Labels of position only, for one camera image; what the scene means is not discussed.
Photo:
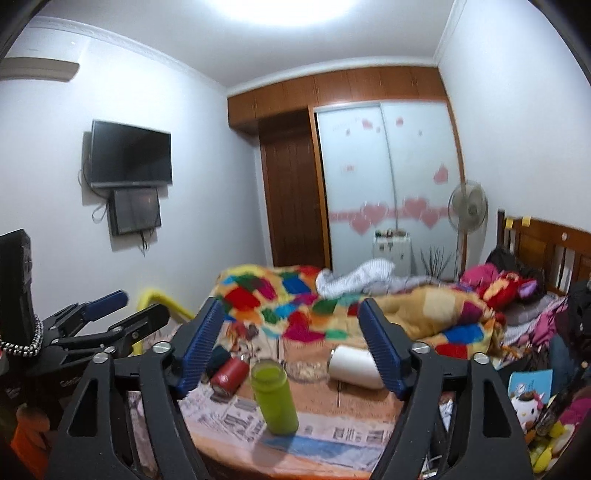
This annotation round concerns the spiky potted plant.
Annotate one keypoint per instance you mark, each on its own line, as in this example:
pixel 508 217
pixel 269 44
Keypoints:
pixel 437 263

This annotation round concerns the white cup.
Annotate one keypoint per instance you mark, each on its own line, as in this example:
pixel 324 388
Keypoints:
pixel 355 367

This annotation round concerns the small white cabinet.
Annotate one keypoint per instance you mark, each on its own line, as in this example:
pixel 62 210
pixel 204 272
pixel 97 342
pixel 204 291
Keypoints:
pixel 391 254

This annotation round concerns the black wall television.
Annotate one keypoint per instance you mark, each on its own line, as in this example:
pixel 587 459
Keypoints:
pixel 131 154

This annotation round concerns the ceiling light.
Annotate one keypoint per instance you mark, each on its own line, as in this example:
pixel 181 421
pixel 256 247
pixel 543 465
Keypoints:
pixel 304 11

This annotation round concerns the newspaper sheets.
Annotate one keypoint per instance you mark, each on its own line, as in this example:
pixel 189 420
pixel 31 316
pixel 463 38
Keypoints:
pixel 231 413

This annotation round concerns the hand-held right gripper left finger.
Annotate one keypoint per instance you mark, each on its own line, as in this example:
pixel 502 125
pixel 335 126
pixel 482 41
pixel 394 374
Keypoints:
pixel 201 350

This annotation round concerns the grey pillow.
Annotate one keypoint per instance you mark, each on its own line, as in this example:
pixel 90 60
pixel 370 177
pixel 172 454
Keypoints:
pixel 531 308

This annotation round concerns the orange cloth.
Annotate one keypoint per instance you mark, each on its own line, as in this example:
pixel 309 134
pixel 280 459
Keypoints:
pixel 27 431

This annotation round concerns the dark wooden door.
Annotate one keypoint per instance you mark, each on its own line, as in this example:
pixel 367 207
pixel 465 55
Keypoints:
pixel 293 194

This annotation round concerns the yellow rail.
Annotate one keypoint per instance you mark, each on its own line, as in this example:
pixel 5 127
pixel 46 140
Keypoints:
pixel 154 297

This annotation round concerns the blue picture book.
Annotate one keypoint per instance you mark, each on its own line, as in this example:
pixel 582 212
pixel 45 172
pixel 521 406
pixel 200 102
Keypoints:
pixel 531 382

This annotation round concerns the colourful patchwork blanket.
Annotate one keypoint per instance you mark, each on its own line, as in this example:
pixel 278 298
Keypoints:
pixel 295 300

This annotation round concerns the red can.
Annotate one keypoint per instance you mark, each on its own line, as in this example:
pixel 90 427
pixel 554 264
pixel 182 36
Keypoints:
pixel 229 376

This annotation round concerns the standing fan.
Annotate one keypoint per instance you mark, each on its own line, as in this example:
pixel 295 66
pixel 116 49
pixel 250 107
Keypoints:
pixel 467 205

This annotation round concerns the white sliding wardrobe door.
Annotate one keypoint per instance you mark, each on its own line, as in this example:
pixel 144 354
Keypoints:
pixel 422 152
pixel 355 175

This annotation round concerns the red and pink clothes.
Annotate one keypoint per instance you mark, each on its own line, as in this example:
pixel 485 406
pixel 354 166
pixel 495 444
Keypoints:
pixel 498 286

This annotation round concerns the white cat plush toy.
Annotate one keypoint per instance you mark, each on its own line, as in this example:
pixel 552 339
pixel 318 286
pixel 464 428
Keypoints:
pixel 528 410

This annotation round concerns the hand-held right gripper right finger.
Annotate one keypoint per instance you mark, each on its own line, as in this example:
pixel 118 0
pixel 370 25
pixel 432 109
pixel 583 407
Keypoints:
pixel 381 350

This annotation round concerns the wall air conditioner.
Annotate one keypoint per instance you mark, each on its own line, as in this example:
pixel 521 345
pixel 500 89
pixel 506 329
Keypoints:
pixel 37 69

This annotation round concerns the wooden overhead cabinet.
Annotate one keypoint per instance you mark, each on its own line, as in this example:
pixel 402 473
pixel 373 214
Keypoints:
pixel 323 90

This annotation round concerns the black bag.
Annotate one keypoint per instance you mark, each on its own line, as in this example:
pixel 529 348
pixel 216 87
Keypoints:
pixel 512 261

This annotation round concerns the yellow plush toy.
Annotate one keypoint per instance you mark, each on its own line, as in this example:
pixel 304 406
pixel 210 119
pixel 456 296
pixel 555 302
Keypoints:
pixel 549 445

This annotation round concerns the white striped cloth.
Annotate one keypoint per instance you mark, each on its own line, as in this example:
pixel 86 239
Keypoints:
pixel 355 277

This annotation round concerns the dark green cup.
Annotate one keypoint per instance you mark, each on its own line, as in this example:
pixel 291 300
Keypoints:
pixel 219 360

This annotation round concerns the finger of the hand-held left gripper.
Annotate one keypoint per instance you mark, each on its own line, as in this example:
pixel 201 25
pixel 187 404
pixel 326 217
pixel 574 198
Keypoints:
pixel 138 323
pixel 108 302

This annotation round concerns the glass ashtray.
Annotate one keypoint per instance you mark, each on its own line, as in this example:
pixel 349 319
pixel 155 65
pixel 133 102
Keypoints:
pixel 304 370

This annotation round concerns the small black wall monitor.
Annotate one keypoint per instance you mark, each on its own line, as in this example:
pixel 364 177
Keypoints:
pixel 135 210

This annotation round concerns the wooden bed headboard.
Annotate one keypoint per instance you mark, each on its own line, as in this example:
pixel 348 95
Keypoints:
pixel 540 244

